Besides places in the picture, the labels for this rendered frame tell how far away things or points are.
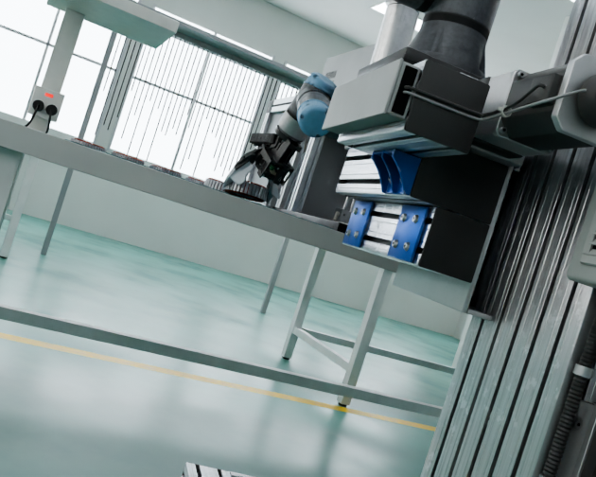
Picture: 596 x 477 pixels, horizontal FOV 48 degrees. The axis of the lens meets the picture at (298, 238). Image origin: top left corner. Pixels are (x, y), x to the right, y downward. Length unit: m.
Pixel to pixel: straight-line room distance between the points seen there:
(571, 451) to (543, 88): 0.44
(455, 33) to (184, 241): 7.28
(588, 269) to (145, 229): 7.52
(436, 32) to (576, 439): 0.66
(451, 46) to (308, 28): 7.70
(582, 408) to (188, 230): 7.54
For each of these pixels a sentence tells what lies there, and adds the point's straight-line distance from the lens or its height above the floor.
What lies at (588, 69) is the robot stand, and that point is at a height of 0.97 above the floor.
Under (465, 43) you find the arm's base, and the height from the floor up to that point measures 1.09.
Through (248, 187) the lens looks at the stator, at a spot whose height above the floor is 0.78.
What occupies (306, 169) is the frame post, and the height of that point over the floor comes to 0.89.
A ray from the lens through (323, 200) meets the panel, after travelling 2.07.
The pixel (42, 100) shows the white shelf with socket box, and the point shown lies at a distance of 2.27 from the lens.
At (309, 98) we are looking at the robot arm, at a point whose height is 1.00.
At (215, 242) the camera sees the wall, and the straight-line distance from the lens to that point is 8.38.
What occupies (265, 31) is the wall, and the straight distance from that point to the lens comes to 8.61.
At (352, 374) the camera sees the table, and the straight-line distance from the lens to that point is 3.27.
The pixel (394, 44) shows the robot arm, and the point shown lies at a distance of 1.55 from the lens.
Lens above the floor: 0.71
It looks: level
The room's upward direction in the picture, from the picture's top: 18 degrees clockwise
